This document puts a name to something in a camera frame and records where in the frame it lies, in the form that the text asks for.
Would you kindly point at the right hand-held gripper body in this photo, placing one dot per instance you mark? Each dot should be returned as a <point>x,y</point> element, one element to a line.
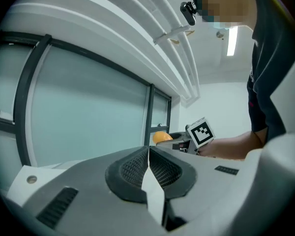
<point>202,134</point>

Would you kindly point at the white table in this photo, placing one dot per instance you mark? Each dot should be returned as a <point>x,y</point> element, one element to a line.
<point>24,188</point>

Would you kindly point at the round ceiling sensor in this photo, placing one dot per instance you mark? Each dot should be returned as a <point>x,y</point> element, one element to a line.
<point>220,34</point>

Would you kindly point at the black-framed frosted window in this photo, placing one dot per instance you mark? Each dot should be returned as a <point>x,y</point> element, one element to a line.
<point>159,112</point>
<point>2,82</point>

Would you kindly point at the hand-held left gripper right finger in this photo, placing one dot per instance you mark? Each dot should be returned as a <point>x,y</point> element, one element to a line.
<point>211,193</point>

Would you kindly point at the teal face mask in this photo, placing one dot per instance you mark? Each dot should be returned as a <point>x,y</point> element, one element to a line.
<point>217,23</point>

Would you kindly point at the person's dark shirt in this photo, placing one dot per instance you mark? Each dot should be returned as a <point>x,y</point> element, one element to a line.
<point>270,70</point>

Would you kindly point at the person's right forearm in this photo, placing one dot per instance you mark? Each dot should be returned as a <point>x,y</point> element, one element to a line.
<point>233,145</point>

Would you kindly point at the small orange object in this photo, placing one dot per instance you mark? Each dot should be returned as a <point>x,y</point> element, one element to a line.
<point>161,136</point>

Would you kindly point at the black head-mounted camera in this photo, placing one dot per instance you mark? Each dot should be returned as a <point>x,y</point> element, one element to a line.
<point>188,11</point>

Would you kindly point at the long ceiling light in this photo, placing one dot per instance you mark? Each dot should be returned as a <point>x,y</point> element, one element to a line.
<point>232,41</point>

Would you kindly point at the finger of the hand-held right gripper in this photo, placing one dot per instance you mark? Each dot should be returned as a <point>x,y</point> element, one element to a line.
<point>179,135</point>
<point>173,142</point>

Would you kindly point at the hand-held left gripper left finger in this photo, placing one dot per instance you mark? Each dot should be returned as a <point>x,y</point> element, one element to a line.
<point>88,200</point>

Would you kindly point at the person's head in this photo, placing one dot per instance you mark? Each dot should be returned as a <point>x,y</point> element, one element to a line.
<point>226,1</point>

